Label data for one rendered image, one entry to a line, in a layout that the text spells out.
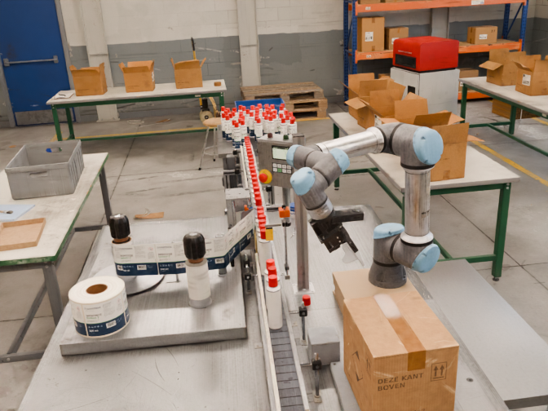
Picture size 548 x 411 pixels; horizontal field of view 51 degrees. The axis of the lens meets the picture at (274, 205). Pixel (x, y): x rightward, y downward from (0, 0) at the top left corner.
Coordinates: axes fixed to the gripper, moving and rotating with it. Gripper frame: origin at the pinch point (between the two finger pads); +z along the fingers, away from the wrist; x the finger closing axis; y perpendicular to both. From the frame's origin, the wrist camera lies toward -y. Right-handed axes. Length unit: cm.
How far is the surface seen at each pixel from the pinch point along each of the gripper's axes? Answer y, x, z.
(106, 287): 80, -48, -18
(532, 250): -145, -167, 220
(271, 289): 29.1, -18.2, 4.7
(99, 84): 78, -609, 11
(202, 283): 50, -42, 1
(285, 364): 39.1, 3.1, 17.6
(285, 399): 43.7, 18.9, 14.7
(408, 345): 5.8, 37.0, 7.0
